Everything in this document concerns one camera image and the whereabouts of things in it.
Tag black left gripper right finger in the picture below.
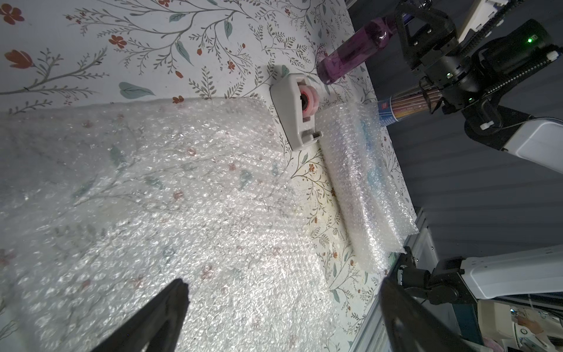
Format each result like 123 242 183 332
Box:
379 278 473 352

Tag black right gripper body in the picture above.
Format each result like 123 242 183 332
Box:
394 1 485 110

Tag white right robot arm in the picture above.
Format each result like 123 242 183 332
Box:
394 1 562 305

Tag clear tape dispenser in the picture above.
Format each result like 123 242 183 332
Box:
270 73 323 151

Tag purple bottle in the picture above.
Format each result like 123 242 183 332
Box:
322 123 381 251
317 15 397 85

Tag clear bubble wrap sheet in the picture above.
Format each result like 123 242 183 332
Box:
1 98 335 351
316 102 418 273

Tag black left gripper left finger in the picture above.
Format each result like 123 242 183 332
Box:
93 279 190 352

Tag blue-lidded pencil tube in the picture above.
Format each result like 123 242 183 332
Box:
378 87 442 127

